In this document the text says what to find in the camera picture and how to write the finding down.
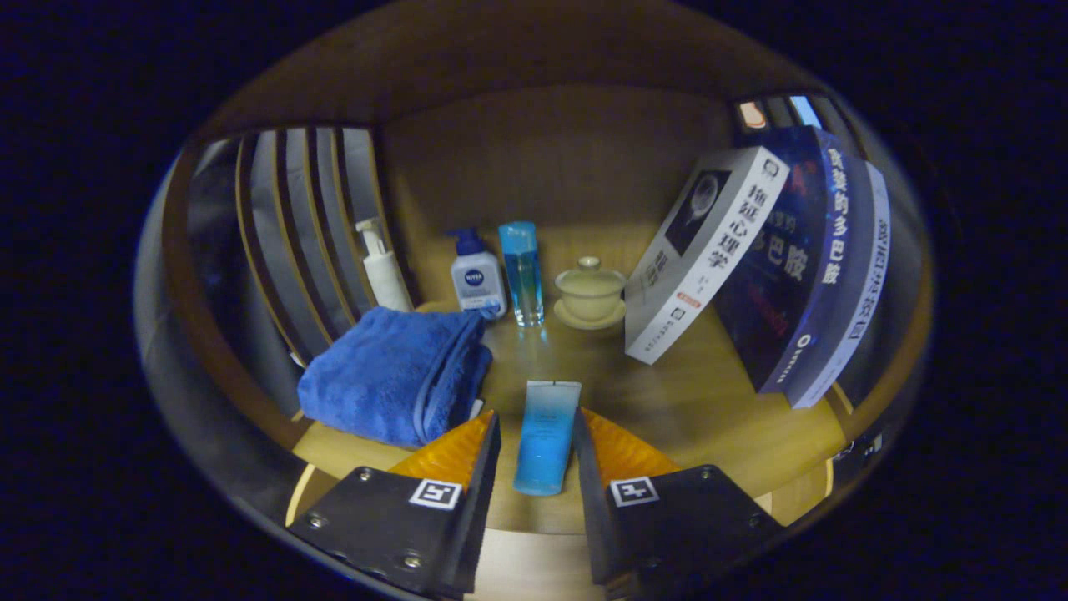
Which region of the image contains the clear blue bottle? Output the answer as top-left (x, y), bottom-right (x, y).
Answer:
top-left (498, 221), bottom-right (545, 327)

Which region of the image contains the wooden countertop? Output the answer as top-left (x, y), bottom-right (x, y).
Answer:
top-left (292, 221), bottom-right (848, 535)

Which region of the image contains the white bottle with blue cap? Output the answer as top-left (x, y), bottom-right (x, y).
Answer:
top-left (446, 227), bottom-right (507, 321)

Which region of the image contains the wooden drawer with black knob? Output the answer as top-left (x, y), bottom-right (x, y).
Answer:
top-left (284, 459), bottom-right (835, 601)

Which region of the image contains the blue folded towel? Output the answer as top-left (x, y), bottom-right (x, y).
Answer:
top-left (298, 306), bottom-right (493, 449)

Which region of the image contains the beige lidded teacup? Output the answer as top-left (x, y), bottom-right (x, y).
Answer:
top-left (554, 256), bottom-right (627, 331)

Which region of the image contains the white book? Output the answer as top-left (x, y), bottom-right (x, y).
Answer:
top-left (624, 146), bottom-right (790, 366)

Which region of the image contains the black backdrop cloth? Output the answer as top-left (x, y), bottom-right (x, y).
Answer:
top-left (138, 92), bottom-right (848, 502)

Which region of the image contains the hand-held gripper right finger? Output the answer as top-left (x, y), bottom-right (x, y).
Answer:
top-left (572, 407), bottom-right (785, 601)

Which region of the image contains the dark blue book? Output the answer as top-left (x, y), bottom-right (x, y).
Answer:
top-left (713, 125), bottom-right (877, 397)

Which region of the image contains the white pump bottle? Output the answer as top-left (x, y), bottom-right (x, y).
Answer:
top-left (355, 217), bottom-right (414, 313)

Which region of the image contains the wooden cabinet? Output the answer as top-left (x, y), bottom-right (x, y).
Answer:
top-left (163, 0), bottom-right (935, 535)

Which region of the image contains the blue cosmetic tube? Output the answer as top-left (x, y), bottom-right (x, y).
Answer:
top-left (512, 381), bottom-right (582, 497)

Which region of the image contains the pale purple book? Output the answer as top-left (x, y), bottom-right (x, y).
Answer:
top-left (788, 159), bottom-right (892, 410)

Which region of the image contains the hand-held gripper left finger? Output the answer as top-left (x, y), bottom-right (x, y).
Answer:
top-left (288, 409), bottom-right (501, 600)

